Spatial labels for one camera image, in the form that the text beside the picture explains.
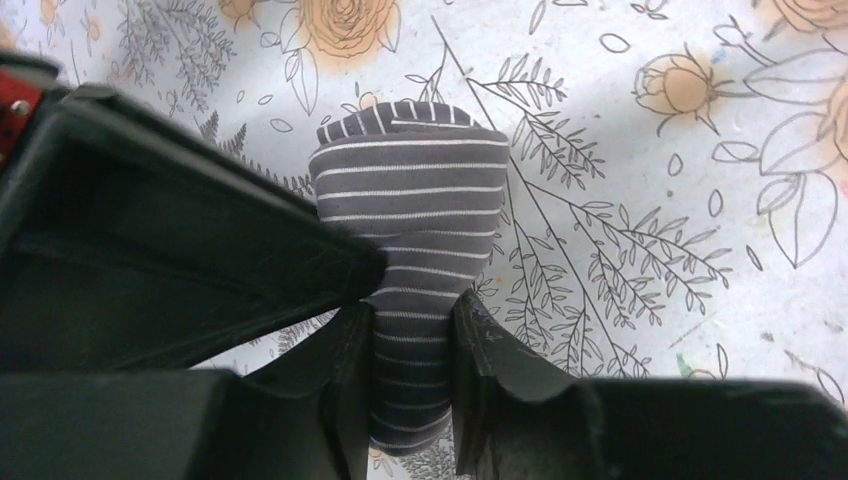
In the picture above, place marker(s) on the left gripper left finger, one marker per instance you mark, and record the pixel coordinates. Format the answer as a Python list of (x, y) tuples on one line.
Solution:
[(312, 422)]

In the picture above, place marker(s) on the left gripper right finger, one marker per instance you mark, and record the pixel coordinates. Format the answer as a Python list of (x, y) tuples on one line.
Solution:
[(514, 414)]

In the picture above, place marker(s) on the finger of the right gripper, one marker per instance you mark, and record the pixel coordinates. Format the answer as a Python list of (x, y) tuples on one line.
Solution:
[(128, 242)]

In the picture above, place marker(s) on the grey striped underwear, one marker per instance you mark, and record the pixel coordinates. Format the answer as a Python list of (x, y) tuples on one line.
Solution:
[(424, 182)]

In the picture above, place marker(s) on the floral tablecloth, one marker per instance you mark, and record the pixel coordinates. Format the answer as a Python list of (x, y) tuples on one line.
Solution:
[(673, 231)]

